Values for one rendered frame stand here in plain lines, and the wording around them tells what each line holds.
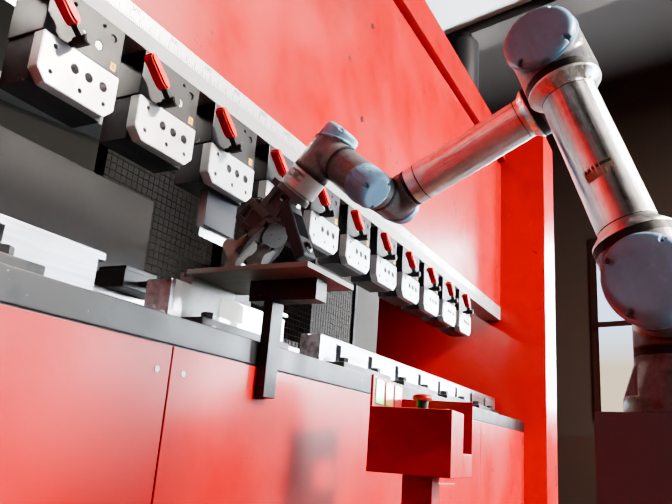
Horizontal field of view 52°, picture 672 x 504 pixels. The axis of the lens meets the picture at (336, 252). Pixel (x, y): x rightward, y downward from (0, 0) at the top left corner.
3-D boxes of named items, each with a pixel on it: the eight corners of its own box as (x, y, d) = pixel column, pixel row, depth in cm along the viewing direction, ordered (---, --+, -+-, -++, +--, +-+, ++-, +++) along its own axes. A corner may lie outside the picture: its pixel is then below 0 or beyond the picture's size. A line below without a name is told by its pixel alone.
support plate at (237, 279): (307, 266, 117) (308, 260, 117) (186, 274, 129) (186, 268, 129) (353, 290, 132) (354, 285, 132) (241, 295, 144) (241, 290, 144)
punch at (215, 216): (202, 235, 135) (208, 190, 137) (194, 235, 136) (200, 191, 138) (232, 249, 143) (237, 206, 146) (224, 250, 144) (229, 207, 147)
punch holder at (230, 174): (206, 178, 132) (217, 101, 136) (172, 183, 135) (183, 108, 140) (250, 205, 144) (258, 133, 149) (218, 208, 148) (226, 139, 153)
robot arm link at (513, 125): (596, 62, 127) (380, 196, 146) (579, 32, 118) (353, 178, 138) (625, 109, 121) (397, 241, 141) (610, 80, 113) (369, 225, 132)
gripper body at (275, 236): (253, 231, 141) (290, 185, 140) (278, 255, 137) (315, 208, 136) (232, 219, 135) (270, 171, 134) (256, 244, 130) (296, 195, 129)
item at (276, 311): (307, 398, 117) (317, 277, 123) (237, 395, 124) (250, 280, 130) (318, 400, 121) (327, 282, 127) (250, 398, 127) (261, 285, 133)
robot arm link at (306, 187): (330, 191, 135) (310, 176, 128) (315, 209, 136) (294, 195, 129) (307, 172, 139) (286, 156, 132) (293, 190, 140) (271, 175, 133)
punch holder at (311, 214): (308, 239, 165) (314, 176, 170) (278, 242, 169) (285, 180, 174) (336, 256, 178) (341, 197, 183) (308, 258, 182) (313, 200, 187)
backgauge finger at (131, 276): (179, 282, 134) (182, 258, 135) (83, 288, 146) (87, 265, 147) (216, 296, 144) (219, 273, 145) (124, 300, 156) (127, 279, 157)
